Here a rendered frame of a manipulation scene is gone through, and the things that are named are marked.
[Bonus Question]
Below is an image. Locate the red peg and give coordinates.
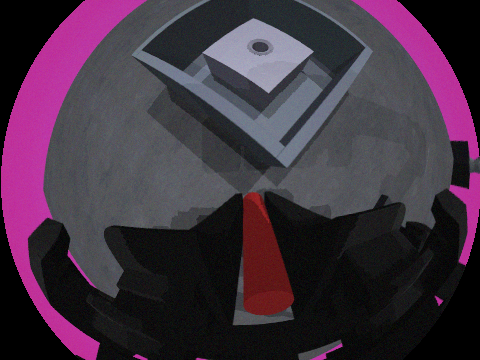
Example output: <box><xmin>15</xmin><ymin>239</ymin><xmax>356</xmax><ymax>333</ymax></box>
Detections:
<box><xmin>243</xmin><ymin>192</ymin><xmax>295</xmax><ymax>316</ymax></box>

